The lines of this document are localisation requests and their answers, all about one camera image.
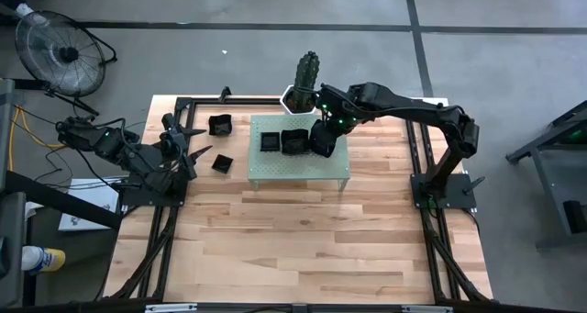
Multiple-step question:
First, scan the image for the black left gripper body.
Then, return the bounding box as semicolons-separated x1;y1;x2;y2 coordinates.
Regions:
158;113;197;180

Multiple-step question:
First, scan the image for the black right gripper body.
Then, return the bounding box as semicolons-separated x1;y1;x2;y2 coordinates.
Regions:
310;114;350;159

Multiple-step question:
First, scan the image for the black wavy square plate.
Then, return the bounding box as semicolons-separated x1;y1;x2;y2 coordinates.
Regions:
280;128;311;157
208;113;234;138

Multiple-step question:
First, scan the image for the small black square plate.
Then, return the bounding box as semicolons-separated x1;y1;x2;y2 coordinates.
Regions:
260;131;282;153
210;153;235;175

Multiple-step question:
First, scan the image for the green perforated metal stand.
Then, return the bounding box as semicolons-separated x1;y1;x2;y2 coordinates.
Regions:
247;114;352;193

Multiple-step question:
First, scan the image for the white hexagonal plant pot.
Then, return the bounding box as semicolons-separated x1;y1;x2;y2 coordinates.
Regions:
279;84;322;117

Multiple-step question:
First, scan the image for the green cactus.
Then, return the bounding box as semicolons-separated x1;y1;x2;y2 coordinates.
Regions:
292;50;321;112

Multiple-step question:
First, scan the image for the white printed cardboard box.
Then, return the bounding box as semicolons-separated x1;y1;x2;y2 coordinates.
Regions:
58;177;122;233

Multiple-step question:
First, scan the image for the black diagonal beam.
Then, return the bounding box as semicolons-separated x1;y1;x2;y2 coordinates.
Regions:
0;169;124;230

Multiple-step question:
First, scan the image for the black floor fan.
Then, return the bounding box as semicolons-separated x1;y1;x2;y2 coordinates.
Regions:
13;9;118;117

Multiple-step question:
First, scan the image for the white bottle yellow label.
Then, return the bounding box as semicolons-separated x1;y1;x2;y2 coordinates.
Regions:
21;245;67;275

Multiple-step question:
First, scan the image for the grey cabinet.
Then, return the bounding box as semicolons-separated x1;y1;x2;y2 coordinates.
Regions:
0;191;28;309

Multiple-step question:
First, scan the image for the person's white shoe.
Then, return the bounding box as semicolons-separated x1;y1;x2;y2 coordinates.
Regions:
16;3;37;23

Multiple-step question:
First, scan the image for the grey metal cart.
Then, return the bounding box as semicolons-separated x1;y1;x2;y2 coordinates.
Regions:
505;99;587;251

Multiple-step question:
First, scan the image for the black cylinder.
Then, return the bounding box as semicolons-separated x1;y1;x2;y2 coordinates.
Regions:
562;199;587;235

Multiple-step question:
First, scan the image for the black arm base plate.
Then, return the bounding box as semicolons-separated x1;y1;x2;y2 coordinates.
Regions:
119;179;189;208
410;173;479;212

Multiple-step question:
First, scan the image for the yellow cable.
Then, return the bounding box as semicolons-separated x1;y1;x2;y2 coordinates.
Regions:
7;105;92;173

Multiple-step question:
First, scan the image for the silver metal bracket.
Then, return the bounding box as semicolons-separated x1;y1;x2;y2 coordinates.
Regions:
402;305;455;313
145;303;198;313

